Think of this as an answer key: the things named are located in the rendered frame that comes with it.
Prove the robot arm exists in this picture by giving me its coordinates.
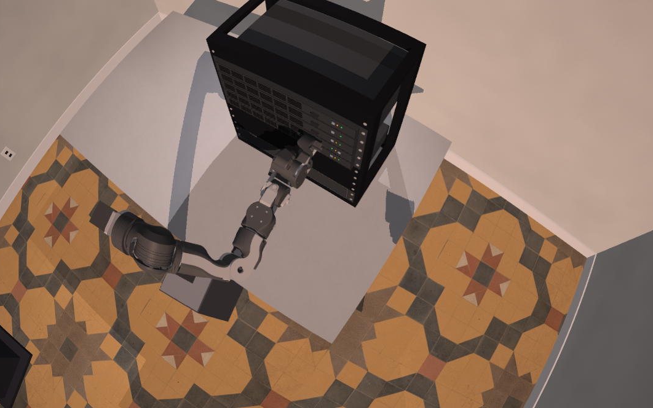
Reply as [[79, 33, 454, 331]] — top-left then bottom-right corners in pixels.
[[104, 177, 291, 282]]

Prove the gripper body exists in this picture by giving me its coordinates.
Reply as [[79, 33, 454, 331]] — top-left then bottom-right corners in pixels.
[[268, 148, 307, 189]]

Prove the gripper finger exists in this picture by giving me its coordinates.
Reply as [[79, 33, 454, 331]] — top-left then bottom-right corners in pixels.
[[298, 145, 322, 174], [295, 135, 323, 177]]

